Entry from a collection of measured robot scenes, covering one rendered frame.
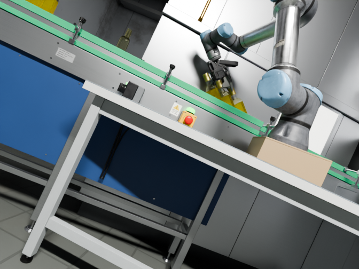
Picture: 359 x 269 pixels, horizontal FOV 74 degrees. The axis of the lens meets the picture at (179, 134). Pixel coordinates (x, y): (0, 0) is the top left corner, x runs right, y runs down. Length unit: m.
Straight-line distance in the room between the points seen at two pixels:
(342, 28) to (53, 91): 1.86
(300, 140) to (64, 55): 1.06
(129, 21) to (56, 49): 3.59
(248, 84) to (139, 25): 3.37
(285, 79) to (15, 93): 1.13
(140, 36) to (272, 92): 3.92
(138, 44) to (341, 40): 3.32
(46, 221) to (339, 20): 2.08
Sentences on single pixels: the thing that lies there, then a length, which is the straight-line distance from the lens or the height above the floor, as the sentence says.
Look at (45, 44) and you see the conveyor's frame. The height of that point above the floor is 0.82.
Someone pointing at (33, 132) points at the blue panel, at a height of 0.44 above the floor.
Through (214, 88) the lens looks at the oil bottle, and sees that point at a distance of 1.38.
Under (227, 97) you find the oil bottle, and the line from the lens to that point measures 1.40.
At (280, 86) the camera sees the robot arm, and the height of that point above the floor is 0.99.
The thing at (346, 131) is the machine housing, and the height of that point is 1.24.
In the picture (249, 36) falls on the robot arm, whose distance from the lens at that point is 1.37.
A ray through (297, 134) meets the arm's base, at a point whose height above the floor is 0.89.
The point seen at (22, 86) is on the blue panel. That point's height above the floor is 0.61.
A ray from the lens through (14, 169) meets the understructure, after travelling 1.35.
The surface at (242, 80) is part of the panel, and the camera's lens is 1.61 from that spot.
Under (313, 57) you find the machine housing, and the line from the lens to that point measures 1.93.
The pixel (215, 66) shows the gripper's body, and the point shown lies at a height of 1.15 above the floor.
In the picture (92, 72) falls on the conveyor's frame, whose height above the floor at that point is 0.80.
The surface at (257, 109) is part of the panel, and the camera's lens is 1.64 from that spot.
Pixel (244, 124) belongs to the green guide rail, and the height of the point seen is 0.91.
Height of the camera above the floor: 0.70
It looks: level
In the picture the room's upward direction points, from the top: 25 degrees clockwise
